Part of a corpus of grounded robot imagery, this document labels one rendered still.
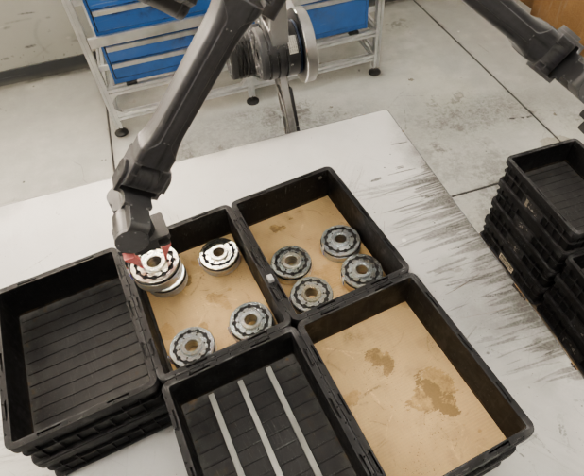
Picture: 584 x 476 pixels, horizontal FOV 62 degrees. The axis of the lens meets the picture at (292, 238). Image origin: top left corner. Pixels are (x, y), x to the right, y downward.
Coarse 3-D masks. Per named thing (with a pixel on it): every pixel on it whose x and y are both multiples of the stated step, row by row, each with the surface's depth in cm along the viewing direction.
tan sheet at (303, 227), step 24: (288, 216) 137; (312, 216) 137; (336, 216) 136; (264, 240) 133; (288, 240) 132; (312, 240) 132; (312, 264) 127; (336, 264) 126; (288, 288) 123; (336, 288) 122
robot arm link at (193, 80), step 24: (216, 0) 67; (240, 0) 66; (264, 0) 69; (216, 24) 68; (240, 24) 68; (192, 48) 72; (216, 48) 70; (192, 72) 72; (216, 72) 73; (168, 96) 76; (192, 96) 74; (168, 120) 76; (192, 120) 78; (144, 144) 79; (168, 144) 79; (144, 168) 82; (168, 168) 83
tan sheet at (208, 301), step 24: (192, 264) 129; (240, 264) 128; (192, 288) 124; (216, 288) 124; (240, 288) 123; (168, 312) 120; (192, 312) 120; (216, 312) 120; (168, 336) 116; (216, 336) 115
